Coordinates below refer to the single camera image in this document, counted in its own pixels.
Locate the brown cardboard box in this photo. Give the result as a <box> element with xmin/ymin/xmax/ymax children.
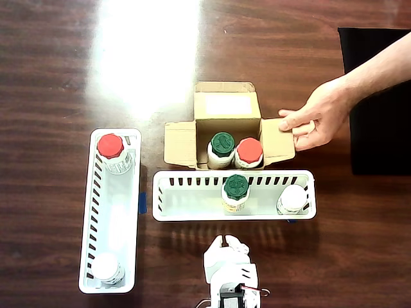
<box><xmin>163</xmin><ymin>81</ymin><xmax>297</xmax><ymax>171</ymax></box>

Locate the white plastic basket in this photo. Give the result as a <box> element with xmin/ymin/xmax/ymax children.
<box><xmin>151</xmin><ymin>169</ymin><xmax>318</xmax><ymax>222</ymax></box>
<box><xmin>78</xmin><ymin>128</ymin><xmax>143</xmax><ymax>295</ymax></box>

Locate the white cap pill bottle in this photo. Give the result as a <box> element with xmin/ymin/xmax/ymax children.
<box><xmin>276</xmin><ymin>185</ymin><xmax>310</xmax><ymax>215</ymax></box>
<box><xmin>91</xmin><ymin>252</ymin><xmax>126</xmax><ymax>286</ymax></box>

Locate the green cap pill bottle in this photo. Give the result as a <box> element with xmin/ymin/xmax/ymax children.
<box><xmin>207</xmin><ymin>132</ymin><xmax>236</xmax><ymax>170</ymax></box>
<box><xmin>221</xmin><ymin>174</ymin><xmax>252</xmax><ymax>214</ymax></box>

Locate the red cap pill bottle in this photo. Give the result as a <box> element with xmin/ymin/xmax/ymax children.
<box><xmin>234</xmin><ymin>137</ymin><xmax>265</xmax><ymax>170</ymax></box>
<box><xmin>97</xmin><ymin>133</ymin><xmax>134</xmax><ymax>176</ymax></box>

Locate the black cloth mat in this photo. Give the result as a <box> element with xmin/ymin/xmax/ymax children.
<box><xmin>337</xmin><ymin>27</ymin><xmax>411</xmax><ymax>176</ymax></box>

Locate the bare person hand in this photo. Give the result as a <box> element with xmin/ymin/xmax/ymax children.
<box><xmin>277</xmin><ymin>76</ymin><xmax>356</xmax><ymax>153</ymax></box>

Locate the red white motor cable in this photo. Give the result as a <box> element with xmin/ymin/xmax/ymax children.
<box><xmin>240</xmin><ymin>284</ymin><xmax>271</xmax><ymax>298</ymax></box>

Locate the bare person forearm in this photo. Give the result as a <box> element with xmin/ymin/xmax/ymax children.
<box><xmin>333</xmin><ymin>30</ymin><xmax>411</xmax><ymax>109</ymax></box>

